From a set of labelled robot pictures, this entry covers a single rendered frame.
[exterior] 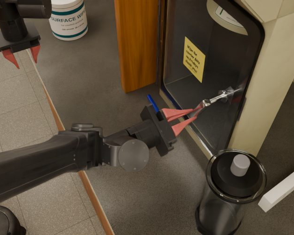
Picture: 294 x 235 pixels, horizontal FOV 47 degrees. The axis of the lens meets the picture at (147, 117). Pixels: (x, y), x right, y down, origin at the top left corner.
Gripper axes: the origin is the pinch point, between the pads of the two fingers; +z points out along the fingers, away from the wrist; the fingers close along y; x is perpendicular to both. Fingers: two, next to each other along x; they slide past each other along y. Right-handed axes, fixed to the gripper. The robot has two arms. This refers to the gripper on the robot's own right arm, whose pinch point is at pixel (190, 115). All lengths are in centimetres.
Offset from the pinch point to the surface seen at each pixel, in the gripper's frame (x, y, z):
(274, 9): -29.6, 4.3, 4.6
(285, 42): -22.6, 1.1, 10.2
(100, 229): 118, -17, -19
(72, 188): 129, 9, -23
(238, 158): -12.5, -12.0, -1.8
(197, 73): -1.2, 7.7, 5.6
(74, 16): 34, 51, -4
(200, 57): -5.9, 9.4, 5.5
